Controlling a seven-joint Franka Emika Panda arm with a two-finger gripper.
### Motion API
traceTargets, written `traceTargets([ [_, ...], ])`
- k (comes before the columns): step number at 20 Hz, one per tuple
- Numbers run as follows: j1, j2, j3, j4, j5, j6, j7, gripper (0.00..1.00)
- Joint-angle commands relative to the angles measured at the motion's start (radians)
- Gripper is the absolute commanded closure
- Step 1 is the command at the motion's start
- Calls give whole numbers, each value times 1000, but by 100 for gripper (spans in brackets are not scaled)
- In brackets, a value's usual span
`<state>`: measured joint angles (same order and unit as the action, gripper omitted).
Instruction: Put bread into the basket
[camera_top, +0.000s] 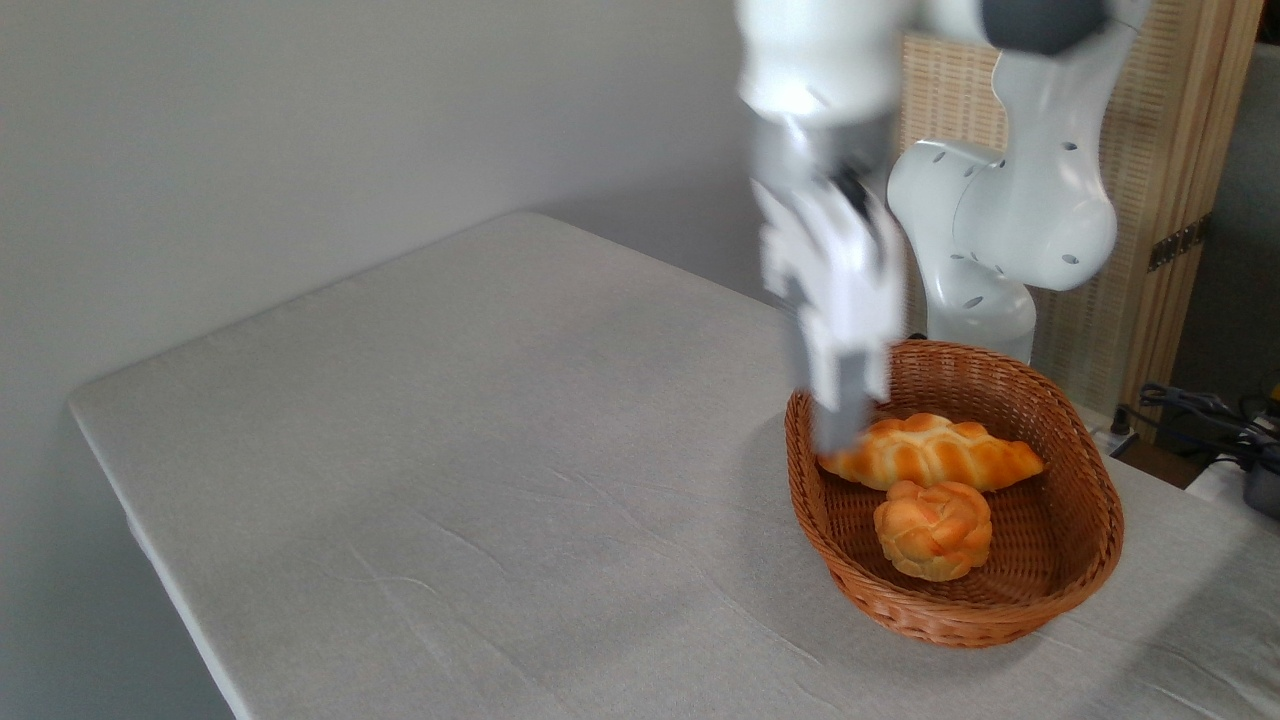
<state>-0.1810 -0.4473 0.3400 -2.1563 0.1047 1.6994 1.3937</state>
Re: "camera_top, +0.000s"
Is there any round knotted bread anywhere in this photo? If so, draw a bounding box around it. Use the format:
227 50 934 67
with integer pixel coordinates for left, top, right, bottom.
872 479 995 584

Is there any white power strip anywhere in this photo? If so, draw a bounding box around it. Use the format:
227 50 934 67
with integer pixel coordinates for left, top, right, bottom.
1090 405 1143 459

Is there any grey tablecloth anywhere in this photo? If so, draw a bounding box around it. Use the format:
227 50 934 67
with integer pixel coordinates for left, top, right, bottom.
68 210 1280 720

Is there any long braided bread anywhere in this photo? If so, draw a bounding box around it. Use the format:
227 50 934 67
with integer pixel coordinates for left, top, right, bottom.
818 412 1046 494

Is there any brown wicker basket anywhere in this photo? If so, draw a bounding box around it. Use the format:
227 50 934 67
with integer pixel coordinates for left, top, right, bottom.
785 339 1126 650

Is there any wooden rattan folding screen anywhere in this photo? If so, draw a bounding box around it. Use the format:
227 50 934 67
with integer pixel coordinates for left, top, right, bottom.
898 0 1267 417

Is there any metal screen hinge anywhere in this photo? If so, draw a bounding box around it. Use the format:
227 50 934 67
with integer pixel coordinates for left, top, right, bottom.
1147 214 1212 273

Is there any bundle of black cables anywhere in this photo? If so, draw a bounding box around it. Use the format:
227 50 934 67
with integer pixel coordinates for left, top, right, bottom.
1112 382 1280 473

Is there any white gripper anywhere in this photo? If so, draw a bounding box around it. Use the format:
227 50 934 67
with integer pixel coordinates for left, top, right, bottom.
753 178 908 458

